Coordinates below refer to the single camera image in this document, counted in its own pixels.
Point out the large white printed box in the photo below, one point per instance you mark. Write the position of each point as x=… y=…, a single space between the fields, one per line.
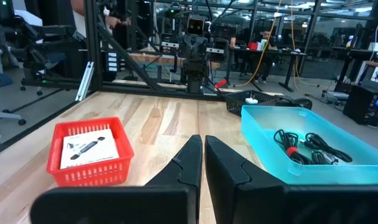
x=89 y=149

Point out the black computer tower blue fan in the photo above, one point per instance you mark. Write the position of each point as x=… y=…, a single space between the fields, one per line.
x=363 y=102

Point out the wooden background workbench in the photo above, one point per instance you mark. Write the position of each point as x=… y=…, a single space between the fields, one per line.
x=151 y=57

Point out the black background desk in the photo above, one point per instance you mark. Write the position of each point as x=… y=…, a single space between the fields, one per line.
x=285 y=52

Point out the black office chair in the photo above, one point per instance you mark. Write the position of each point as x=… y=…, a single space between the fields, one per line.
x=48 y=46

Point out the red mesh plastic basket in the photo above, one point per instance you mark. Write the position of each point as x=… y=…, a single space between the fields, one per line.
x=89 y=167

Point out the grey chair base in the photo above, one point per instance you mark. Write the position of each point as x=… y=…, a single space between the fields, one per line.
x=5 y=115

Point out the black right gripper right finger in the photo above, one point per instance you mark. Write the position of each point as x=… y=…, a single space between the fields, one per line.
x=226 y=171

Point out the person's hand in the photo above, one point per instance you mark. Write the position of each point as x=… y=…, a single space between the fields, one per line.
x=114 y=21

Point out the small red tool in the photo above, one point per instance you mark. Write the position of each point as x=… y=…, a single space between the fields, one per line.
x=220 y=83

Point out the black aluminium table frame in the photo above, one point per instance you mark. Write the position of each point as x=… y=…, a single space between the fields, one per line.
x=93 y=46

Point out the standing person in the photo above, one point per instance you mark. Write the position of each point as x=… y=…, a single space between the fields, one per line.
x=79 y=21

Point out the small white charger cube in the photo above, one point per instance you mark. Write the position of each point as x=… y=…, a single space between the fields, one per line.
x=251 y=100

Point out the black mesh plastic basket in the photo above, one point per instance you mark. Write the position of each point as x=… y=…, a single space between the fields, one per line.
x=235 y=102

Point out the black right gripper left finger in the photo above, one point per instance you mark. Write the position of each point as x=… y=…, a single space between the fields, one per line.
x=185 y=171

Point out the silver aluminium extrusion bar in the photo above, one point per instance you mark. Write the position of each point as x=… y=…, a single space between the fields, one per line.
x=84 y=81

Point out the seated person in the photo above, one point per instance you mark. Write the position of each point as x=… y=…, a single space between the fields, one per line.
x=266 y=59

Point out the red box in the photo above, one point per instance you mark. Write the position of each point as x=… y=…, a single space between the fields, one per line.
x=253 y=46

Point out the translucent green plastic bin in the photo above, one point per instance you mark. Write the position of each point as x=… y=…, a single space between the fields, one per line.
x=269 y=124

